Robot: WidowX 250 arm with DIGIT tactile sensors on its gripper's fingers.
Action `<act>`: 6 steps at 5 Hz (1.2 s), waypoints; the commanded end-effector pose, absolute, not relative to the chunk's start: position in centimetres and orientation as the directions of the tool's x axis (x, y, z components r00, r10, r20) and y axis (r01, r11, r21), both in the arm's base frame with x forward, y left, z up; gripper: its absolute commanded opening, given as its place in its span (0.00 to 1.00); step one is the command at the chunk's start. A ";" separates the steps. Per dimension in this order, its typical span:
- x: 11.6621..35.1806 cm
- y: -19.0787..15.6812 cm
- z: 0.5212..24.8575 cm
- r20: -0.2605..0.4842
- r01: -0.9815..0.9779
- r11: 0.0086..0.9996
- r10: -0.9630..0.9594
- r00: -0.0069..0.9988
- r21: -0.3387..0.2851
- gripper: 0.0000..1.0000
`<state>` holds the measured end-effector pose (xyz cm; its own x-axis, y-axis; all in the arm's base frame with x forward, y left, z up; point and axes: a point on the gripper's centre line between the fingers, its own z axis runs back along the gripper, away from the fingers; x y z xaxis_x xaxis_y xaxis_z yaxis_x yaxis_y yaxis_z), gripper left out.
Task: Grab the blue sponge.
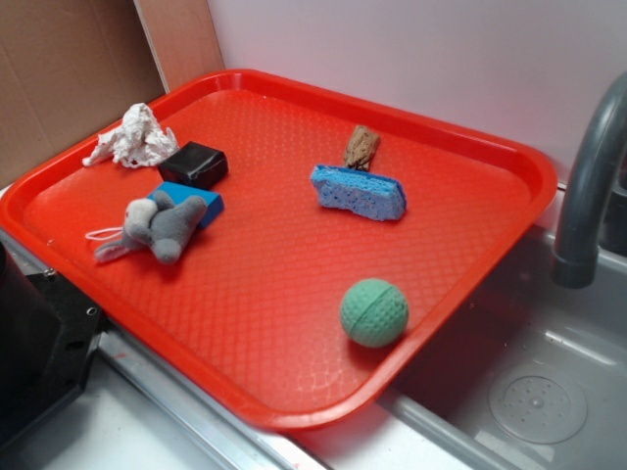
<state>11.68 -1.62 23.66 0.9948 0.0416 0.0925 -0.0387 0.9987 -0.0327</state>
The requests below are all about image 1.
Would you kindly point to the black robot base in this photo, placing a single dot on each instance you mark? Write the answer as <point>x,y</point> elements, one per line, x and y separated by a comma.
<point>49,332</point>

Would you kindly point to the blue sponge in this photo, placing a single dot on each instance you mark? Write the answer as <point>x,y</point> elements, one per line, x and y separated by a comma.
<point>362,193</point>

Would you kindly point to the red plastic tray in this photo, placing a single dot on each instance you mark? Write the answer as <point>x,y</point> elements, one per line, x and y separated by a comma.
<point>251,312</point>

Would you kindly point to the green foam ball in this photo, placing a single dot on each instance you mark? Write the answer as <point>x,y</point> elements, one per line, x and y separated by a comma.
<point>374,313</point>

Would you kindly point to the brown wood piece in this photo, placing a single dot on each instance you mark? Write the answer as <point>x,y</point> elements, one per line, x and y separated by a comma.
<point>361,148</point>

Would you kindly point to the blue rectangular block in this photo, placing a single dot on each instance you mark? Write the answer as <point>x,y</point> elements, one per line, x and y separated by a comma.
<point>179,193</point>

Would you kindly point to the black rectangular block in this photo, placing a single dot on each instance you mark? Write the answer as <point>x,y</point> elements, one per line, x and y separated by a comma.
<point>195,165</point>

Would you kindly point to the grey plush toy animal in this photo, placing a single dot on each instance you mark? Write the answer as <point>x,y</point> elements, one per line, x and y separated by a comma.
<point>156,224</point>

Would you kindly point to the crumpled white paper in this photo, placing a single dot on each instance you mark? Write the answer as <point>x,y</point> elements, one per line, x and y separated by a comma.
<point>138,141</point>

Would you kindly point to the grey plastic sink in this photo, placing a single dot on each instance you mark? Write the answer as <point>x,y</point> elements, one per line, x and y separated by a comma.
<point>525,375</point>

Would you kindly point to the grey toy faucet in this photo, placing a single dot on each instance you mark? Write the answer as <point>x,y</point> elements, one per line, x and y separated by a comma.
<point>593,212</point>

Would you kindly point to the brown cardboard panel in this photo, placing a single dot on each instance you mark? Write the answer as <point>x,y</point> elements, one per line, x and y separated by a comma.
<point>68,69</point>

